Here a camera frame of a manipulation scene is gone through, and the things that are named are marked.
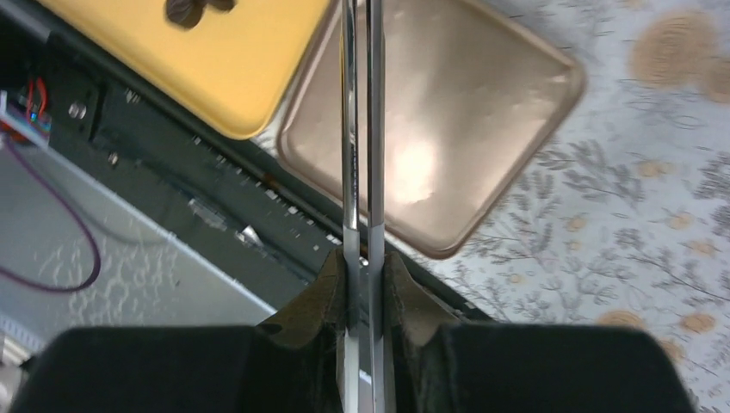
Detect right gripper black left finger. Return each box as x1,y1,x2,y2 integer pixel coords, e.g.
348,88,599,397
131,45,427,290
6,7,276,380
257,248,347,412

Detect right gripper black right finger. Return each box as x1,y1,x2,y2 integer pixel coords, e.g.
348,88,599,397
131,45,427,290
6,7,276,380
385,252,458,412

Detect white handled metal tongs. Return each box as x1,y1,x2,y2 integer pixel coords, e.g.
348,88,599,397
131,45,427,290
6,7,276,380
340,1,396,412

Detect dark shell chocolate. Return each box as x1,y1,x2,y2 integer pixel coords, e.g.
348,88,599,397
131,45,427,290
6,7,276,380
206,0,236,12

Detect dark leaf chocolate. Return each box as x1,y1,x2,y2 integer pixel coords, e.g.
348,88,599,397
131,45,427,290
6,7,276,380
164,0,207,29

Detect rose gold tin lid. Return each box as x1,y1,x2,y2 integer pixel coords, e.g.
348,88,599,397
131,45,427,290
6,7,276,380
275,1,586,259

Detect floral patterned table mat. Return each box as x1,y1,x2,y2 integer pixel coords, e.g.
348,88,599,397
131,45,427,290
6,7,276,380
412,1,729,412

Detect yellow plastic tray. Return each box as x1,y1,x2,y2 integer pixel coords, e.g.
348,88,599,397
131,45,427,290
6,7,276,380
43,1,331,140

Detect small circuit board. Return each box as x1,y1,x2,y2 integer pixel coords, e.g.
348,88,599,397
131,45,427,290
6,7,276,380
1,77,53,150

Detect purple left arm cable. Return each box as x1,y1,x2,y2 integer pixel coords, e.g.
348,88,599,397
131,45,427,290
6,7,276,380
0,133,102,294

